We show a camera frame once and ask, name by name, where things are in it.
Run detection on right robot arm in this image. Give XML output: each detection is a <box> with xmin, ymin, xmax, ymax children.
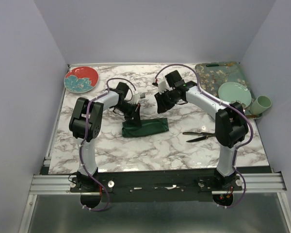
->
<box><xmin>153</xmin><ymin>70</ymin><xmax>249</xmax><ymax>190</ymax></box>

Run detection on light green cup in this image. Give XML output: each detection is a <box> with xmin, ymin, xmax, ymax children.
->
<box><xmin>250</xmin><ymin>96</ymin><xmax>272</xmax><ymax>115</ymax></box>

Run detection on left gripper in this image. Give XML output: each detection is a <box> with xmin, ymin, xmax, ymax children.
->
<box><xmin>113</xmin><ymin>101</ymin><xmax>142</xmax><ymax>127</ymax></box>

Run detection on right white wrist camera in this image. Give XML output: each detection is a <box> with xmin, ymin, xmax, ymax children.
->
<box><xmin>157</xmin><ymin>79</ymin><xmax>168</xmax><ymax>95</ymax></box>

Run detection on floral teal serving tray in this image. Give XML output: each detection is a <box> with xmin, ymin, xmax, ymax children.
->
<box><xmin>195</xmin><ymin>61</ymin><xmax>262</xmax><ymax>119</ymax></box>

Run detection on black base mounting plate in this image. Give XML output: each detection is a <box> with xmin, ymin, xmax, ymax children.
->
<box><xmin>68</xmin><ymin>168</ymin><xmax>242</xmax><ymax>203</ymax></box>

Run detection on purple cable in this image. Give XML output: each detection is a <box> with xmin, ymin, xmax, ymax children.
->
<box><xmin>79</xmin><ymin>77</ymin><xmax>138</xmax><ymax>212</ymax></box>
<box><xmin>154</xmin><ymin>63</ymin><xmax>254</xmax><ymax>209</ymax></box>

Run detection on red plate with blue flower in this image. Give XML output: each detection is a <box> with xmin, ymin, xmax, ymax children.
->
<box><xmin>64</xmin><ymin>66</ymin><xmax>99</xmax><ymax>94</ymax></box>

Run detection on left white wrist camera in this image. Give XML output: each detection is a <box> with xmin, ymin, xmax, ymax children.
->
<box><xmin>130</xmin><ymin>93</ymin><xmax>146</xmax><ymax>104</ymax></box>

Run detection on aluminium frame rail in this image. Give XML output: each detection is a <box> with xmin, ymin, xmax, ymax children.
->
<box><xmin>29</xmin><ymin>172</ymin><xmax>287</xmax><ymax>196</ymax></box>

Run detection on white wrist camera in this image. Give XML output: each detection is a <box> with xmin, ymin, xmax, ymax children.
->
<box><xmin>157</xmin><ymin>79</ymin><xmax>168</xmax><ymax>95</ymax></box>
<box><xmin>130</xmin><ymin>93</ymin><xmax>146</xmax><ymax>104</ymax></box>

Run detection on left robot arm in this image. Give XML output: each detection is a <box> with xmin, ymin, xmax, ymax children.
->
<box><xmin>69</xmin><ymin>82</ymin><xmax>142</xmax><ymax>192</ymax></box>

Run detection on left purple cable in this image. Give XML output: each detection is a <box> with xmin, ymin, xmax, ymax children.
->
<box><xmin>79</xmin><ymin>77</ymin><xmax>138</xmax><ymax>212</ymax></box>

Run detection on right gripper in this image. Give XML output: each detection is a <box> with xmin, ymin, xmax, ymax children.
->
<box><xmin>153</xmin><ymin>89</ymin><xmax>177</xmax><ymax>115</ymax></box>

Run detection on light green plate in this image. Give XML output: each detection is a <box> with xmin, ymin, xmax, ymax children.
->
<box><xmin>218</xmin><ymin>82</ymin><xmax>252</xmax><ymax>108</ymax></box>

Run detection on dark green cloth napkin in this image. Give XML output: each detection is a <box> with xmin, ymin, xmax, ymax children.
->
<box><xmin>122</xmin><ymin>118</ymin><xmax>169</xmax><ymax>138</ymax></box>

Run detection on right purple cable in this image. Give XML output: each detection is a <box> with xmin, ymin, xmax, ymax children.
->
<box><xmin>154</xmin><ymin>63</ymin><xmax>254</xmax><ymax>209</ymax></box>

